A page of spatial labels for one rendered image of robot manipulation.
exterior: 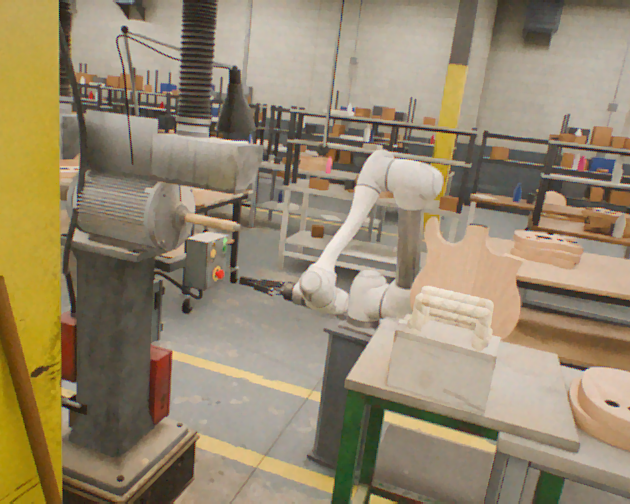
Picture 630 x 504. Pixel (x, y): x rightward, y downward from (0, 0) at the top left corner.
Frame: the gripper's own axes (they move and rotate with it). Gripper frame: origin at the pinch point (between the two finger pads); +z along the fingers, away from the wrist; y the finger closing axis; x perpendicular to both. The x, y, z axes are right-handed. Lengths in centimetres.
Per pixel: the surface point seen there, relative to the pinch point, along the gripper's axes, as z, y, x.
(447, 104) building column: 0, 659, 99
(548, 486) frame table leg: -112, -47, -19
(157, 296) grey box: 33.8, -11.5, -10.4
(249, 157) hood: -13, -35, 53
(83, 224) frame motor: 47, -37, 21
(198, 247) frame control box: 18.5, -8.0, 12.3
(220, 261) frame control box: 14.2, 2.5, 5.0
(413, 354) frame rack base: -72, -46, 8
